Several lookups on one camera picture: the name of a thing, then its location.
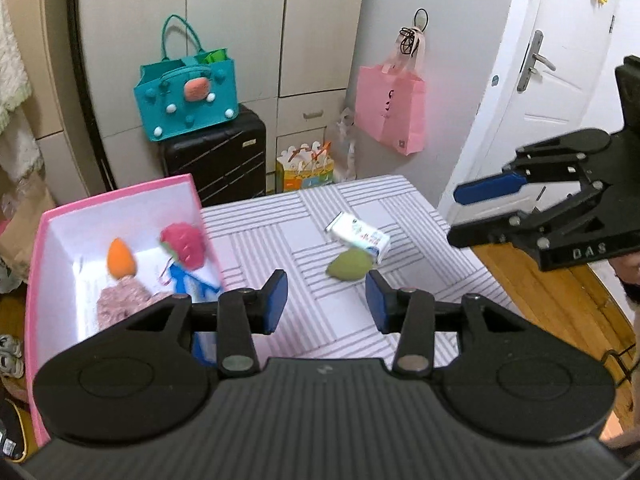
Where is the white wardrobe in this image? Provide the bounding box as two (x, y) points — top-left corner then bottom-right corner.
(46, 0), (362, 194)

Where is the pink strawberry plush keychain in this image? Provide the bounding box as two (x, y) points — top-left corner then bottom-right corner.
(160, 222), (206, 271)

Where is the pink floral scrunchie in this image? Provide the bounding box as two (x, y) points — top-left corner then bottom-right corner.
(96, 276), (170, 330)

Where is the brown paper bag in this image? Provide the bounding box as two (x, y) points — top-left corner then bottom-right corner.
(1, 172), (55, 282)

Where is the orange makeup sponge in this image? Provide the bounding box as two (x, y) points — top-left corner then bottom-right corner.
(106, 238), (137, 280)

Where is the striped table cloth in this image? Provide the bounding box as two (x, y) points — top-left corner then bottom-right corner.
(202, 176), (515, 362)

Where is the white door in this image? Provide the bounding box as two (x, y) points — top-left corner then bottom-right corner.
(438, 0), (620, 223)

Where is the colourful paper gift bag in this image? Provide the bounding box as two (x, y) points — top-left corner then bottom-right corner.
(276, 141), (334, 193)

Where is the teal felt tote bag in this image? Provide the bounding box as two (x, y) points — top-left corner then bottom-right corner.
(134, 14), (240, 142)

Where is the blue white box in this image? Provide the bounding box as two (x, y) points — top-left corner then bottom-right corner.
(168, 262), (224, 365)

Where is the white tissue packet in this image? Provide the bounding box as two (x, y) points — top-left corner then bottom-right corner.
(326, 212), (390, 263)

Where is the black suitcase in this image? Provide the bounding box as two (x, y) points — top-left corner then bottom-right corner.
(158, 105), (267, 207)

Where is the green makeup sponge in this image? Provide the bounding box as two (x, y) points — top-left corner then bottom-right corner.
(326, 247), (374, 282)

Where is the pink hanging shopping bag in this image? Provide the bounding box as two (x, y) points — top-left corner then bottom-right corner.
(355, 27), (426, 156)

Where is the pink storage box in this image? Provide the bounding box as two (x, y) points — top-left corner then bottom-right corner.
(24, 173), (227, 449)

